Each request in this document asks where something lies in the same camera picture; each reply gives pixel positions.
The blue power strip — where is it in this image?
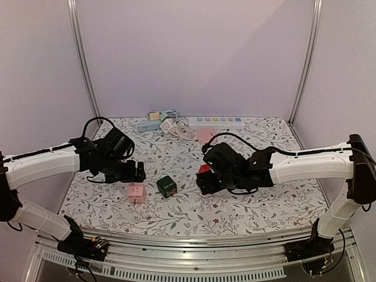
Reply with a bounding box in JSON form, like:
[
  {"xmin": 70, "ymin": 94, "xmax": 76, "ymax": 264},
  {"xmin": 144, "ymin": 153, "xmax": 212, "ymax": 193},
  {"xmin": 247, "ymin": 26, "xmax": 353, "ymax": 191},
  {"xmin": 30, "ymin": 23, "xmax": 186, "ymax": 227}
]
[{"xmin": 137, "ymin": 120, "xmax": 161, "ymax": 132}]

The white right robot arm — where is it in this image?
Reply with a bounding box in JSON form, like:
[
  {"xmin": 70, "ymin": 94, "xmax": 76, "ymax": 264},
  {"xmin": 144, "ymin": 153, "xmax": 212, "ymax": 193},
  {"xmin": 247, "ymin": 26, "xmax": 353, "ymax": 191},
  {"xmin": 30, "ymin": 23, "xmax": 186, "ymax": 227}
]
[{"xmin": 196, "ymin": 134, "xmax": 375, "ymax": 256}]

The aluminium front rail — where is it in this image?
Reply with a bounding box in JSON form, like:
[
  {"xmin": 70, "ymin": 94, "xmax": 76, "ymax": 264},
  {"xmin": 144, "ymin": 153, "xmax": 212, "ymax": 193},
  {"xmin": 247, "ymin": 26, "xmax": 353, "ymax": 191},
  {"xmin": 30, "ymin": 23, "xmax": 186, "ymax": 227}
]
[{"xmin": 25, "ymin": 228, "xmax": 368, "ymax": 281}]

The aluminium corner post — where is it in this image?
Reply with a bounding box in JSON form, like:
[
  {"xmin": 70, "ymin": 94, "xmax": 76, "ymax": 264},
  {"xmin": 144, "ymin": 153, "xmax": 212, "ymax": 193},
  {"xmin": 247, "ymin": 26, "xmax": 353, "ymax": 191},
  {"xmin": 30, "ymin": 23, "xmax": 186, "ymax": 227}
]
[
  {"xmin": 67, "ymin": 0, "xmax": 100, "ymax": 117},
  {"xmin": 288, "ymin": 0, "xmax": 323, "ymax": 127}
]

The dark green cube socket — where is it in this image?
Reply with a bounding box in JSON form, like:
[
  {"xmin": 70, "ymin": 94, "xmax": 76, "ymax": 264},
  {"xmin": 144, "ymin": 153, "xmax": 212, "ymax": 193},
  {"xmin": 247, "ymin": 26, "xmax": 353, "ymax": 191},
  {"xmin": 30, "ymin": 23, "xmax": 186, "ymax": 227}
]
[{"xmin": 156, "ymin": 176, "xmax": 177, "ymax": 198}]

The white plug block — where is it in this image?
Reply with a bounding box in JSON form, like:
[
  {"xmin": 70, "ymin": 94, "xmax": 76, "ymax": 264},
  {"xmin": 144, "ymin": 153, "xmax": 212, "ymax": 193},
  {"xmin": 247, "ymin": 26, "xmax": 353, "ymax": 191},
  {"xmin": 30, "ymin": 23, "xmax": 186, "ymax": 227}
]
[{"xmin": 160, "ymin": 118, "xmax": 176, "ymax": 134}]

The left aluminium corner post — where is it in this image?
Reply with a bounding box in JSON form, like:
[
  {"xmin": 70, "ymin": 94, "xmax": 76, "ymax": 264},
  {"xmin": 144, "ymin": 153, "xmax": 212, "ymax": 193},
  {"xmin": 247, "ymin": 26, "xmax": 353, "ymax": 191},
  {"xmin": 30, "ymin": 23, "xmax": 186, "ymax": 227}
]
[{"xmin": 67, "ymin": 0, "xmax": 100, "ymax": 117}]

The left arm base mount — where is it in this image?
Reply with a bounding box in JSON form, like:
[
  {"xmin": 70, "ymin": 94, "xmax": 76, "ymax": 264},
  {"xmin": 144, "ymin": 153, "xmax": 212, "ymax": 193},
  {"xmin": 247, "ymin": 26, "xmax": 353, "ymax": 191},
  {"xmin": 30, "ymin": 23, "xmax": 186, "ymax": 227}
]
[{"xmin": 57, "ymin": 215, "xmax": 109, "ymax": 261}]

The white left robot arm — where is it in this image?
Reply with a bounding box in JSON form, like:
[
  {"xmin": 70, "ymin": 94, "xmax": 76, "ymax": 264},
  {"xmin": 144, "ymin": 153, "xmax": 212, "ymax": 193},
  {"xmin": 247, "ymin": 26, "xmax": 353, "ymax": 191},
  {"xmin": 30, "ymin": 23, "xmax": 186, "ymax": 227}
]
[{"xmin": 1, "ymin": 126, "xmax": 146, "ymax": 255}]

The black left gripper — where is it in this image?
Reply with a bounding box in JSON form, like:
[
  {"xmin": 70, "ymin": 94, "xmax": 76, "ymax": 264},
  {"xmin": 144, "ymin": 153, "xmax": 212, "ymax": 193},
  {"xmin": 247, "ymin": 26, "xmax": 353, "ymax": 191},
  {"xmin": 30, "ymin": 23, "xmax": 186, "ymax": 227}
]
[{"xmin": 100, "ymin": 156, "xmax": 146, "ymax": 184}]

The floral table cloth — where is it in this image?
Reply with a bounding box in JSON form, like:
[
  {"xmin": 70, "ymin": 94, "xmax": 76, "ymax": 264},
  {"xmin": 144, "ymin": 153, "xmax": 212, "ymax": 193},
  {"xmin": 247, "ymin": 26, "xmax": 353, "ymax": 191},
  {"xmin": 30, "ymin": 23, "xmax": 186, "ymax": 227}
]
[{"xmin": 59, "ymin": 118, "xmax": 327, "ymax": 237}]

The right aluminium corner post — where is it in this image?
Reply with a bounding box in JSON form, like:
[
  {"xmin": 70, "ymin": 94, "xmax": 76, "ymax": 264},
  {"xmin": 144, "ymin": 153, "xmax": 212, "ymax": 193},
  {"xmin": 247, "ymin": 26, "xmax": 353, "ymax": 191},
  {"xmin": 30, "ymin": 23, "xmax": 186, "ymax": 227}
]
[{"xmin": 288, "ymin": 0, "xmax": 323, "ymax": 127}]

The yellow cube socket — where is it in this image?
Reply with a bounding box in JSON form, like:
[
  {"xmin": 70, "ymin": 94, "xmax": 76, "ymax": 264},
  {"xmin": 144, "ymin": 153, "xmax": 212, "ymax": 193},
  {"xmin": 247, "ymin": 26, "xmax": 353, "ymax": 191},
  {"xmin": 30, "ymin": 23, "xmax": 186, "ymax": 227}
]
[{"xmin": 147, "ymin": 111, "xmax": 160, "ymax": 122}]

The white coiled cable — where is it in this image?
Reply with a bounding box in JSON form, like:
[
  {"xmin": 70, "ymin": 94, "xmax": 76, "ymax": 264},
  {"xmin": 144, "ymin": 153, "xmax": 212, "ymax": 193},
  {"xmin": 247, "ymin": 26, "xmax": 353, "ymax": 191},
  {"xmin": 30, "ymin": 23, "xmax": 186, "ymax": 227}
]
[{"xmin": 170, "ymin": 118, "xmax": 196, "ymax": 140}]

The red cube socket adapter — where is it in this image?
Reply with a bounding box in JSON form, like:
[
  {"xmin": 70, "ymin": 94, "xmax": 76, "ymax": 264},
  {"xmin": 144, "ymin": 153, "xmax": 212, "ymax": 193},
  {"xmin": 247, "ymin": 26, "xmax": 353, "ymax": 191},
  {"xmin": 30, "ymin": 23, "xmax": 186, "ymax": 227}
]
[{"xmin": 198, "ymin": 164, "xmax": 212, "ymax": 175}]

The light pink cube socket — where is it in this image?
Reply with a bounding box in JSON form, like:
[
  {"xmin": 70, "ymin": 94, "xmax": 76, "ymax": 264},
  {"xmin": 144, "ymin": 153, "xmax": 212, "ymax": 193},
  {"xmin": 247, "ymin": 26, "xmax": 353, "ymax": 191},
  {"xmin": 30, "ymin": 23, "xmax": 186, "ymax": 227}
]
[{"xmin": 127, "ymin": 183, "xmax": 146, "ymax": 204}]

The green beige socket adapter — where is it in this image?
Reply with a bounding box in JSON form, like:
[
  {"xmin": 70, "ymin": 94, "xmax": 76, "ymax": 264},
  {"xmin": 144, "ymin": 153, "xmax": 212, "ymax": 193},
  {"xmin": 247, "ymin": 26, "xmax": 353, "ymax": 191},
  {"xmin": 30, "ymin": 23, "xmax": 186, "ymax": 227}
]
[{"xmin": 159, "ymin": 108, "xmax": 179, "ymax": 122}]

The white colourful power strip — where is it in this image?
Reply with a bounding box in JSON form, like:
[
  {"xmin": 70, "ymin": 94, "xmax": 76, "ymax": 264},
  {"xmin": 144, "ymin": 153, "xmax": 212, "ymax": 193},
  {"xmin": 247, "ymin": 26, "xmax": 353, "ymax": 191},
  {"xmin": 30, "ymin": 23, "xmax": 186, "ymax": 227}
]
[{"xmin": 187, "ymin": 117, "xmax": 246, "ymax": 129}]

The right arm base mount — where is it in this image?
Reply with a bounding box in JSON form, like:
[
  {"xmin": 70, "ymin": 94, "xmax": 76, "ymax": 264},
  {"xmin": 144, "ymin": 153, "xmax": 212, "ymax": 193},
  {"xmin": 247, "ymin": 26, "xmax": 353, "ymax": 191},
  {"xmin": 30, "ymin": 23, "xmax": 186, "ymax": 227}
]
[{"xmin": 283, "ymin": 219, "xmax": 334, "ymax": 262}]

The pink round cable reel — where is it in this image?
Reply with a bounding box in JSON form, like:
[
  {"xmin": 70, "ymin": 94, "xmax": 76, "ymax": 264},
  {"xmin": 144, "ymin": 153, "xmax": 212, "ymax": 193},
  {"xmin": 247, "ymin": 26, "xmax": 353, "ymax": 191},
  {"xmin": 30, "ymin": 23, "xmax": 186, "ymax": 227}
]
[{"xmin": 196, "ymin": 129, "xmax": 217, "ymax": 145}]

